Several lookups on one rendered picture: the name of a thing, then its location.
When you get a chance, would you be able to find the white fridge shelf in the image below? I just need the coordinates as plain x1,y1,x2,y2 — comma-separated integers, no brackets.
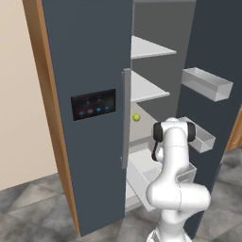
130,35,178,61
130,69,171,104

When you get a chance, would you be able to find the white fridge drawer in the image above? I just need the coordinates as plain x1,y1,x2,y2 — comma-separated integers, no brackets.
126,147,168,213

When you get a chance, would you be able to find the open dark grey fridge door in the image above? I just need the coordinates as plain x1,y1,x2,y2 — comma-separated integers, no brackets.
175,0,242,240

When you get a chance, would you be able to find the brown wooden side panel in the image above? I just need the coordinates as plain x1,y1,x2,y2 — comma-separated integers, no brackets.
22,0,81,235

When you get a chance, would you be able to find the grey door bin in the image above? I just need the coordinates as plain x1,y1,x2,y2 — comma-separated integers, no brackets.
178,115,216,154
176,162,199,184
181,66,234,103

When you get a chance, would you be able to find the grey fridge door handle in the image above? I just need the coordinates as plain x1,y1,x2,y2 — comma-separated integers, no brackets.
120,67,132,170

